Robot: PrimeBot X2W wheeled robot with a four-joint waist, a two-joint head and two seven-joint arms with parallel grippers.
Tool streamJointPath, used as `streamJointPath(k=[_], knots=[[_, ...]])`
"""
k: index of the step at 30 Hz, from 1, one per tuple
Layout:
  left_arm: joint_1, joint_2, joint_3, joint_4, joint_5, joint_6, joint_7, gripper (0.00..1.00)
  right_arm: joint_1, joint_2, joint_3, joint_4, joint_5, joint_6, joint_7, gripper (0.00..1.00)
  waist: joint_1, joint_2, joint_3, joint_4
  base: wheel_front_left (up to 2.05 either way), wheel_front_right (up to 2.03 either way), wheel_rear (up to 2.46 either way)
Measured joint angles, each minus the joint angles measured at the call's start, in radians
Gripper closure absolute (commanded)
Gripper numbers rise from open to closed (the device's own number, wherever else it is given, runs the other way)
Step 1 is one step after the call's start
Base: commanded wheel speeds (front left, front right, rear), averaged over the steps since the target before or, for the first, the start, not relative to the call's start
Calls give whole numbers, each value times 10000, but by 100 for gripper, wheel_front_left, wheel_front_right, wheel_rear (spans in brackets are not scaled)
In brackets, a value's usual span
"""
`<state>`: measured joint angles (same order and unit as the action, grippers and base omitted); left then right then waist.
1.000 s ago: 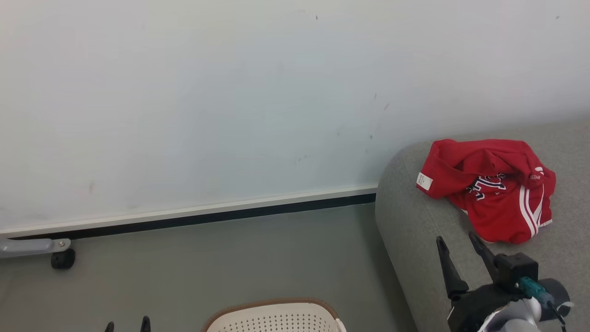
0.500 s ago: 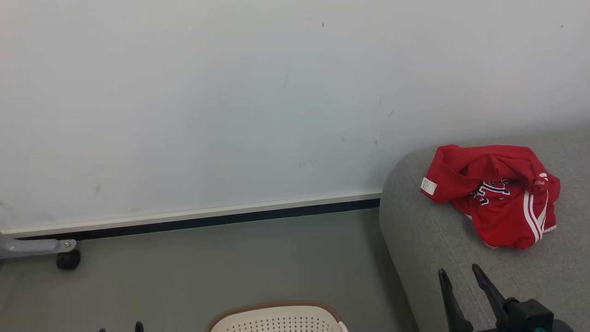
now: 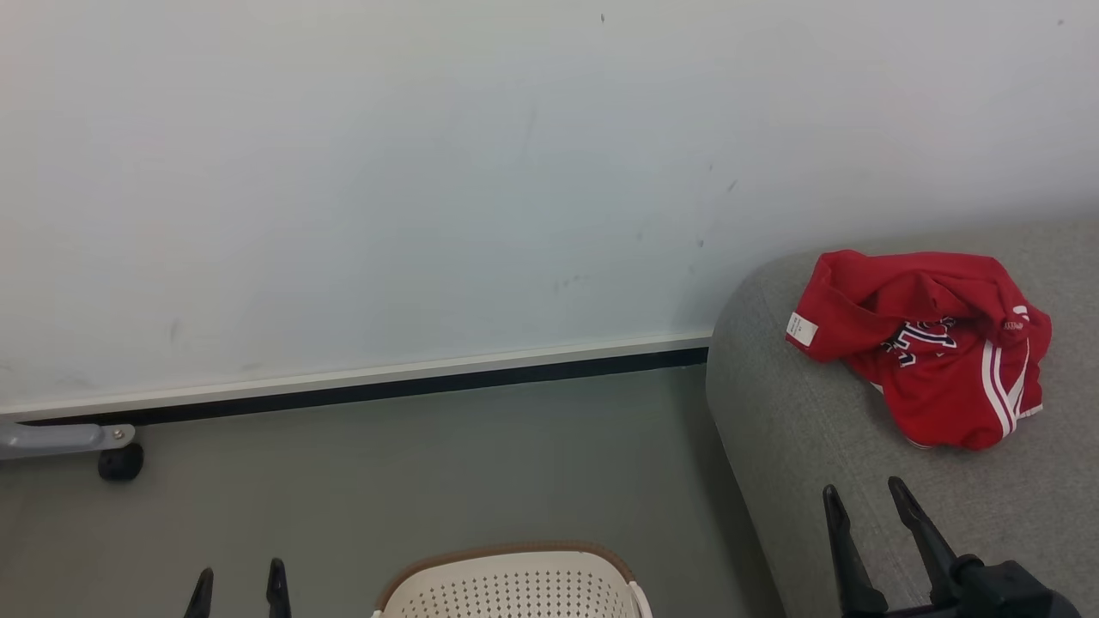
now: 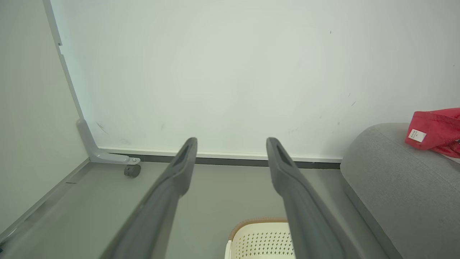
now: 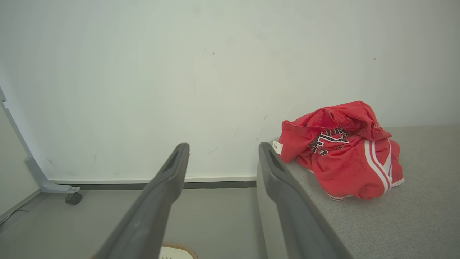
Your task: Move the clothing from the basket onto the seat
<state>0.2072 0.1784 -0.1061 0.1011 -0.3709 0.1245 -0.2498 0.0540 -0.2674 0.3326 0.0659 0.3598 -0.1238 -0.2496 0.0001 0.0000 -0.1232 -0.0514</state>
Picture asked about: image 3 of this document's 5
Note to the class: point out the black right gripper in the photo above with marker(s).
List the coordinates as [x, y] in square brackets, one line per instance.
[1004, 596]

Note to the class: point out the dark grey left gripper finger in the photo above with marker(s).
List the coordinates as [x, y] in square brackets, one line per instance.
[200, 599]
[277, 592]

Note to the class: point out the red jersey garment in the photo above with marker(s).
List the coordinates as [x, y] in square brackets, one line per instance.
[936, 378]

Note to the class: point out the white perforated laundry basket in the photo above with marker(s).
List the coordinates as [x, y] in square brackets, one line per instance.
[515, 592]

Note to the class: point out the grey fabric sofa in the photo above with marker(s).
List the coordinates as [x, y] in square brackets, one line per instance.
[807, 463]

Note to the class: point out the black caster wheel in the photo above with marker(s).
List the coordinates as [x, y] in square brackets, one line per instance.
[120, 463]

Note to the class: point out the grey metal stand leg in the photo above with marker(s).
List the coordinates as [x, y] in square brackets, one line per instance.
[60, 439]

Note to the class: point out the white and black baseboard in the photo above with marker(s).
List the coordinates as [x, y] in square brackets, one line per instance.
[361, 384]

